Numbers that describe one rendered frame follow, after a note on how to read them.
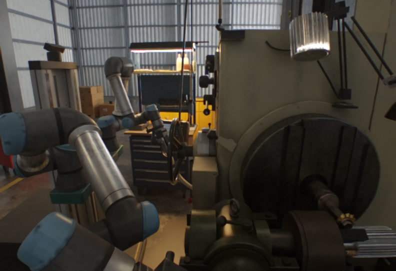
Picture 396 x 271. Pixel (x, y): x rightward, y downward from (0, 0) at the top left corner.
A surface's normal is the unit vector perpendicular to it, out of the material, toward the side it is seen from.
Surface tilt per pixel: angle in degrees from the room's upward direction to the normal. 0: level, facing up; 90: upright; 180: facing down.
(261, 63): 90
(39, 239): 52
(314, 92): 90
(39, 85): 90
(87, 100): 90
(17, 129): 71
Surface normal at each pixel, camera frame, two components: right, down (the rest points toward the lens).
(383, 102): -0.05, 0.24
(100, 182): -0.32, -0.47
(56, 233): 0.51, -0.69
